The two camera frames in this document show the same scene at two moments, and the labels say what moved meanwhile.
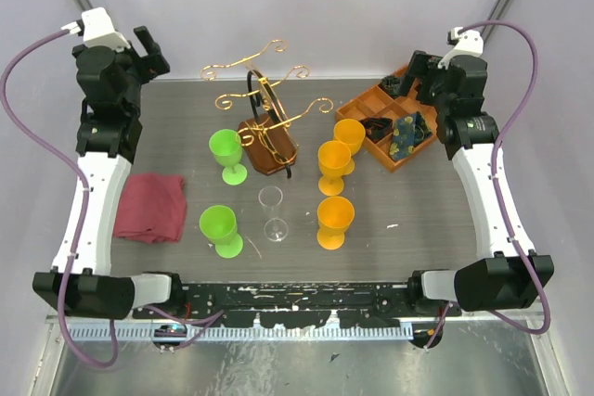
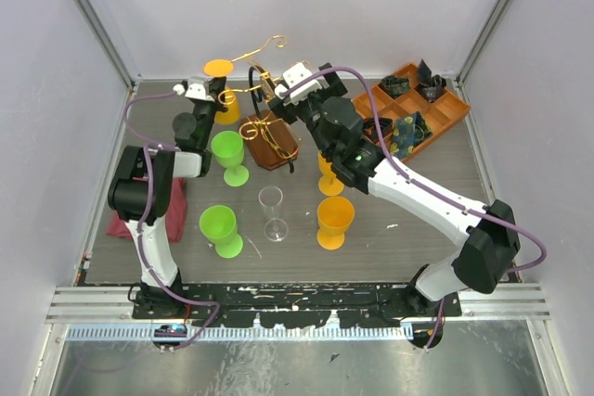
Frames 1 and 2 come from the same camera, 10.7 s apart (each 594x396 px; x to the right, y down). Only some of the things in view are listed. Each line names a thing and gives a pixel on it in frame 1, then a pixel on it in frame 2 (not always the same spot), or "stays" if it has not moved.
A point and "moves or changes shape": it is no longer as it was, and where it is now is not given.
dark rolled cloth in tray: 392,84 stays
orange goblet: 333,159 stays
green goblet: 226,145 stays
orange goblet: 351,132 moves or changes shape
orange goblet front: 334,215 stays
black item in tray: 377,128 stays
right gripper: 424,66 → 289,113
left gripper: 154,64 → 215,88
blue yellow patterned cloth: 408,131 stays
